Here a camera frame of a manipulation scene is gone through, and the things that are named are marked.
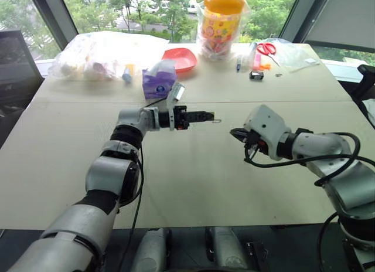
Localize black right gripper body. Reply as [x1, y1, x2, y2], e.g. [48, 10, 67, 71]
[245, 130, 270, 156]

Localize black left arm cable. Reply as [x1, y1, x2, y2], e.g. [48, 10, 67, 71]
[116, 145, 145, 272]

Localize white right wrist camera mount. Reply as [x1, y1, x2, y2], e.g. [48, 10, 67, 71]
[243, 104, 292, 162]

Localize clear crumpled plastic bag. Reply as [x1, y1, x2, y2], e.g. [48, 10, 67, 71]
[248, 37, 321, 74]

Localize purple tissue pack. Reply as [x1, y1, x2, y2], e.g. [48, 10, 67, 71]
[141, 60, 178, 101]

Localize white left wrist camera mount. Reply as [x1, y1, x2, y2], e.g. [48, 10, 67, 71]
[166, 82, 187, 132]

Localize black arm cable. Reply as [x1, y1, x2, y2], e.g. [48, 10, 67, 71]
[243, 132, 375, 188]
[116, 145, 145, 272]

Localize small black bracket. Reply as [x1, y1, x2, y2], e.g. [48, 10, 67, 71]
[245, 240, 271, 272]

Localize red handled scissors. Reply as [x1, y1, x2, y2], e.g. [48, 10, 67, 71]
[255, 42, 282, 67]

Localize large clear plastic bag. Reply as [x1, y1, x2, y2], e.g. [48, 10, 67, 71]
[47, 31, 171, 81]

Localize yellow lidded jar in bag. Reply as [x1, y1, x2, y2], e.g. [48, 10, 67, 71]
[197, 0, 252, 62]

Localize grey roller blind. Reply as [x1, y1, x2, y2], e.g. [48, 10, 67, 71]
[304, 0, 375, 53]

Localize red plastic bowl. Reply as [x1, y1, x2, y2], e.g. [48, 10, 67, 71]
[161, 47, 198, 74]

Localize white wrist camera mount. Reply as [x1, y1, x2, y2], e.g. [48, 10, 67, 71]
[243, 104, 292, 162]
[166, 82, 187, 132]

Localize black office chair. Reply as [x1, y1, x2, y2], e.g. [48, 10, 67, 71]
[347, 64, 375, 129]

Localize black monitor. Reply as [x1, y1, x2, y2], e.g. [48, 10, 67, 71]
[0, 28, 45, 108]

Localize dark window frame post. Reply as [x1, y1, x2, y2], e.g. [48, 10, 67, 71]
[279, 0, 335, 45]
[27, 0, 79, 51]

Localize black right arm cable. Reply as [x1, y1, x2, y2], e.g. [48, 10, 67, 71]
[243, 132, 375, 188]

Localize grey rounded shape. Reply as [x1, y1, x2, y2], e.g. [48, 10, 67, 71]
[137, 227, 173, 272]
[204, 226, 250, 272]

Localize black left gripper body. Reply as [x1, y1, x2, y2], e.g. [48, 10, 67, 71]
[175, 106, 191, 130]

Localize blue and yellow glue tube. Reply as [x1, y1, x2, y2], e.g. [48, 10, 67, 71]
[122, 63, 136, 84]

